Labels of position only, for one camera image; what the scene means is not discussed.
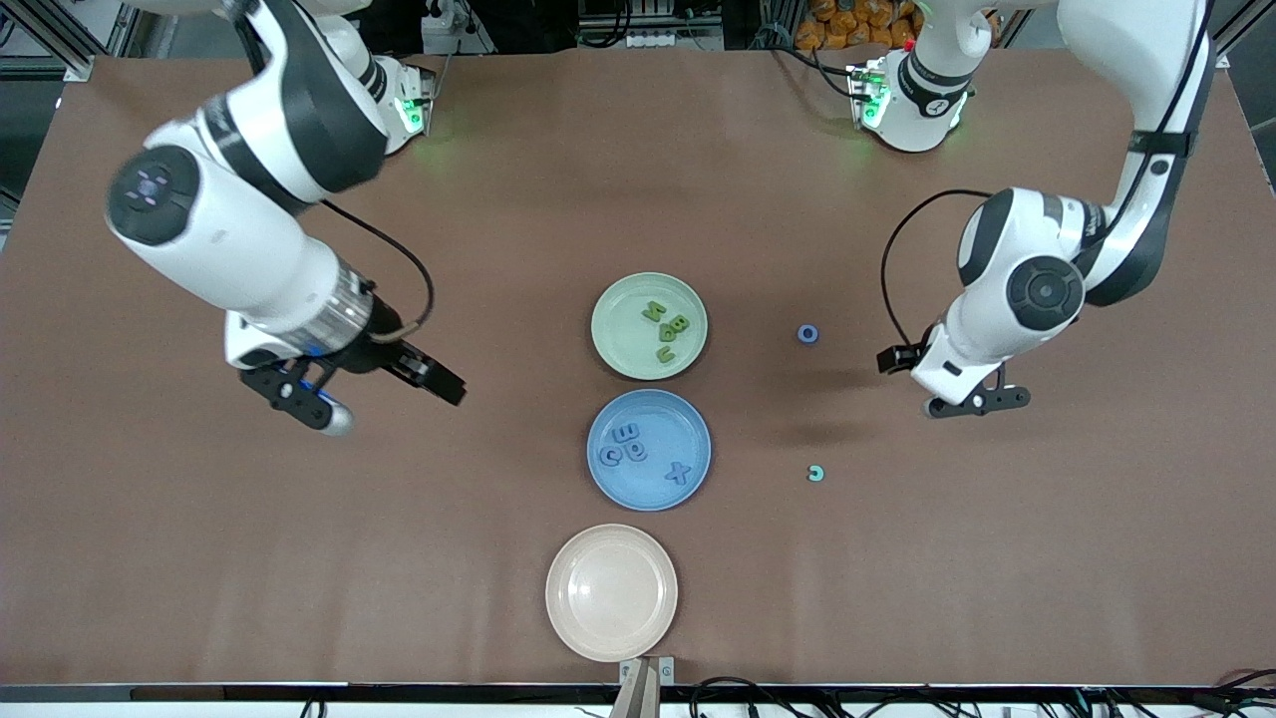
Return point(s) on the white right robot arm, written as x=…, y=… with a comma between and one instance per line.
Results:
x=229, y=249

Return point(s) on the green foam letter N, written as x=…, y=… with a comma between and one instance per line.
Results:
x=653, y=312

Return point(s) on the power strip with plugs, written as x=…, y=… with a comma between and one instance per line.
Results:
x=439, y=15

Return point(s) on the blue foam letter m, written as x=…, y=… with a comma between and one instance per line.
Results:
x=627, y=434

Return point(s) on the brown table cover sheet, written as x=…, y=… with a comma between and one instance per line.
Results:
x=997, y=598

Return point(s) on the blue plate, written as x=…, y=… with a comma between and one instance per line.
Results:
x=658, y=414

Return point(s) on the beige plate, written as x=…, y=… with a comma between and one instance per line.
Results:
x=611, y=592

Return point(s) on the green foam letter B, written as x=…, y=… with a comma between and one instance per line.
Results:
x=678, y=324

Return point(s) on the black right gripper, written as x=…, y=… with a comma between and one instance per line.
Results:
x=383, y=350

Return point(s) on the blue foam letter x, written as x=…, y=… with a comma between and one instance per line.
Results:
x=679, y=474

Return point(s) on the blue foam letter O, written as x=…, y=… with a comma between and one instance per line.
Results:
x=799, y=334

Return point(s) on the white power strip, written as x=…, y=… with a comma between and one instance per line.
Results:
x=658, y=40

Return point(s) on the orange packaged goods pile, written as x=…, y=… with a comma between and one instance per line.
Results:
x=847, y=25

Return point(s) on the blue foam letter a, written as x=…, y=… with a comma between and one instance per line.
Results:
x=636, y=454

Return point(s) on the green foam letter u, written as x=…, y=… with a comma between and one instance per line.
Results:
x=665, y=357

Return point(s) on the light green plate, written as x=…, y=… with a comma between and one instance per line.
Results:
x=618, y=329

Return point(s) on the black table edge rail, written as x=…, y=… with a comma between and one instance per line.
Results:
x=399, y=692

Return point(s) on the blue foam letter e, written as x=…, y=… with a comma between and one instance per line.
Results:
x=601, y=457

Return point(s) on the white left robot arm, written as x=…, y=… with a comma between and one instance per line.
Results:
x=1007, y=319

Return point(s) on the grey metal table bracket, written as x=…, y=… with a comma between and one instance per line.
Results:
x=665, y=670

